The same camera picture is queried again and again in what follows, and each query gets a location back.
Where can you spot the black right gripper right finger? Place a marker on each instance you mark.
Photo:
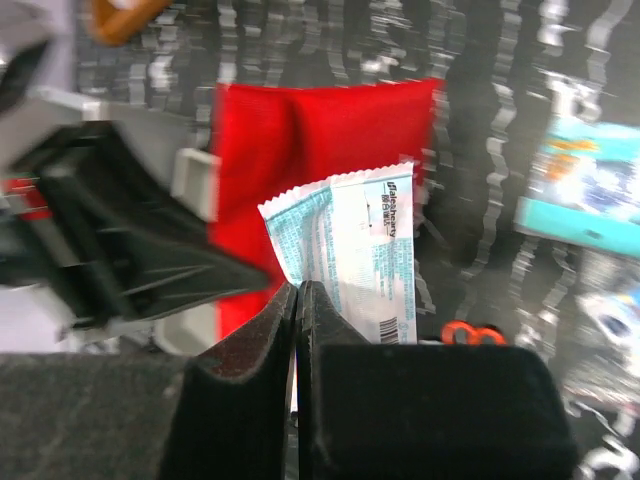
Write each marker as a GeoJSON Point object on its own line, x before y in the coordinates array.
{"type": "Point", "coordinates": [389, 411]}

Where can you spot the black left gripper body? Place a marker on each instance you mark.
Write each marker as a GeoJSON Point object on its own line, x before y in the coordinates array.
{"type": "Point", "coordinates": [86, 210]}

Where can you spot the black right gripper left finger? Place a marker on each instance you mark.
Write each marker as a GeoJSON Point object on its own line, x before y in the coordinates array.
{"type": "Point", "coordinates": [221, 415]}

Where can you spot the white gauze packet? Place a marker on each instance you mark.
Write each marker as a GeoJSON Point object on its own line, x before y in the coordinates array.
{"type": "Point", "coordinates": [353, 233]}

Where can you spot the red first aid pouch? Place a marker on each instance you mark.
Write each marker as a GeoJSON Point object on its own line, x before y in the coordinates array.
{"type": "Point", "coordinates": [270, 140]}

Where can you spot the teal white packet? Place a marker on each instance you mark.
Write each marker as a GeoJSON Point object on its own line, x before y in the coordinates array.
{"type": "Point", "coordinates": [584, 187]}

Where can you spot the orange small scissors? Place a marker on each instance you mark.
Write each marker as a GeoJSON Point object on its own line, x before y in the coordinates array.
{"type": "Point", "coordinates": [462, 332]}

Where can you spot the wooden shelf rack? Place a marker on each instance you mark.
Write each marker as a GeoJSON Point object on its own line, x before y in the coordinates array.
{"type": "Point", "coordinates": [114, 26]}

